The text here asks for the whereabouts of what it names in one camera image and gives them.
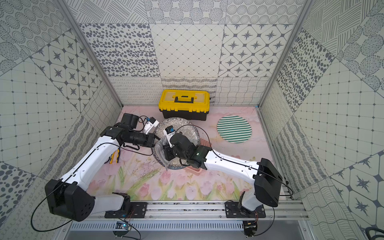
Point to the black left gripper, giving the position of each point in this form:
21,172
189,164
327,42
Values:
151,140

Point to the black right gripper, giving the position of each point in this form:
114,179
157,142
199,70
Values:
167,150

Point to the speckled grey ceramic plate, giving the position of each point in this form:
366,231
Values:
180,125

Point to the green white striped plate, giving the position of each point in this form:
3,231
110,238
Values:
234,129

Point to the grey fluffy cloth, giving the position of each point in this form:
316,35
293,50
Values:
160,152

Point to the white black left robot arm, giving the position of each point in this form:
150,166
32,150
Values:
68,197

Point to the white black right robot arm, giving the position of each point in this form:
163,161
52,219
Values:
264,176

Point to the pink perforated plastic basket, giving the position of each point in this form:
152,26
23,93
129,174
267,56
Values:
197,156

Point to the yellow and black toolbox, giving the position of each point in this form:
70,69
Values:
190,105

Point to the yellow handled pliers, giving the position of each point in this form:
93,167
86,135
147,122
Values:
115,157

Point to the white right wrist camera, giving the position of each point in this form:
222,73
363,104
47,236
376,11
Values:
169,132

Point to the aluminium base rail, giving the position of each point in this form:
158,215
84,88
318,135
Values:
217,210

